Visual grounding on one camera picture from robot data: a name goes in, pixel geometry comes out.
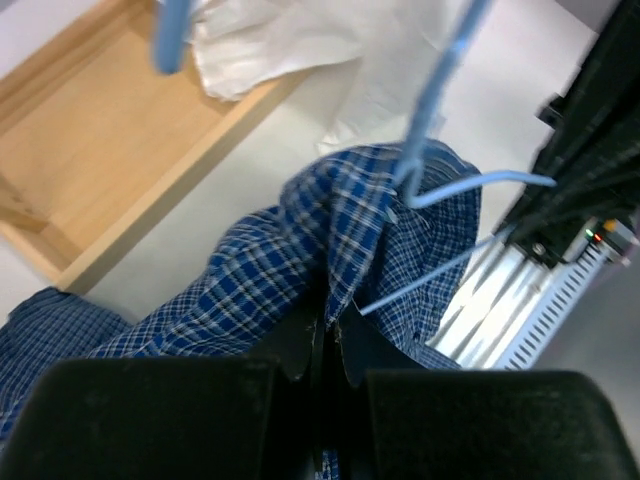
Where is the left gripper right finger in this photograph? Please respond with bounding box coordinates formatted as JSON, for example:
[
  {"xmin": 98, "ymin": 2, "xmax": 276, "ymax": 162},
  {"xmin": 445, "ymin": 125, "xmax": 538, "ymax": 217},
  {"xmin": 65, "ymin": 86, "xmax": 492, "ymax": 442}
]
[{"xmin": 335, "ymin": 307, "xmax": 639, "ymax": 479}]

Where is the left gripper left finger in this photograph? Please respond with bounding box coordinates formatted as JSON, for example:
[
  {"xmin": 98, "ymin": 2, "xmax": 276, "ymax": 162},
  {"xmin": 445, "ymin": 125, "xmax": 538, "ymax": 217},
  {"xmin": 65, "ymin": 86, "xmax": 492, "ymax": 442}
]
[{"xmin": 1, "ymin": 299, "xmax": 322, "ymax": 479}]

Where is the blue checked shirt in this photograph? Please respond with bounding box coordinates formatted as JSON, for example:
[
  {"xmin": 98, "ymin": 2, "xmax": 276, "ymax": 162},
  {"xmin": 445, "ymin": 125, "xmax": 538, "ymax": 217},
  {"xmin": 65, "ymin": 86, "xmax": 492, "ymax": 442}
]
[{"xmin": 1, "ymin": 143, "xmax": 481, "ymax": 447}]

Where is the blue wire hanger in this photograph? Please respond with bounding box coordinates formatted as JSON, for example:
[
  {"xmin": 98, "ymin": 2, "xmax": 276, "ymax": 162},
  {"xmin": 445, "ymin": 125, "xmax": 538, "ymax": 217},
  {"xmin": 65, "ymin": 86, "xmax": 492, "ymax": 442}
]
[{"xmin": 152, "ymin": 0, "xmax": 559, "ymax": 316}]

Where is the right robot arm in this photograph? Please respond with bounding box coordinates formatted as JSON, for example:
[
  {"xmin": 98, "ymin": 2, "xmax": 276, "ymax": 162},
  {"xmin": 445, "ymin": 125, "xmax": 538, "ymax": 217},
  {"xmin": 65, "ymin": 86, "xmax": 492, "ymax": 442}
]
[{"xmin": 502, "ymin": 1, "xmax": 639, "ymax": 267}]

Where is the white shirt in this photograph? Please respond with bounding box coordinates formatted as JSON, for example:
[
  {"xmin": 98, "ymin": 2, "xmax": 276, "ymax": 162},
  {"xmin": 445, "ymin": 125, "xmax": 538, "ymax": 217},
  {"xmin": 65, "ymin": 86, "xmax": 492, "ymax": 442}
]
[{"xmin": 157, "ymin": 0, "xmax": 601, "ymax": 161}]

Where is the wooden clothes rack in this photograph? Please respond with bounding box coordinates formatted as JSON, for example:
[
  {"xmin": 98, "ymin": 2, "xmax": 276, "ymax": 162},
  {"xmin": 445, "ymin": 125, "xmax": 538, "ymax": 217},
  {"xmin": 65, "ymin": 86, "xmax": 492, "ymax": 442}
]
[{"xmin": 1, "ymin": 1, "xmax": 303, "ymax": 294}]

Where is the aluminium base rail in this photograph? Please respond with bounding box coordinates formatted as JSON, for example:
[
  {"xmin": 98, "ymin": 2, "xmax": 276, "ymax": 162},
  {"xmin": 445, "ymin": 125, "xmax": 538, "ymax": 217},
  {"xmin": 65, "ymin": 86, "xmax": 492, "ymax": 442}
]
[{"xmin": 429, "ymin": 229, "xmax": 597, "ymax": 369}]

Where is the grey slotted cable duct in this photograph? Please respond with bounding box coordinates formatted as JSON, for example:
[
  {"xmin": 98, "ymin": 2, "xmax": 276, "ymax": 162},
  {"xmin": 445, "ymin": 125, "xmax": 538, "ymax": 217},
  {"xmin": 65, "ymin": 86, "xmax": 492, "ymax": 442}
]
[{"xmin": 493, "ymin": 242, "xmax": 618, "ymax": 370}]

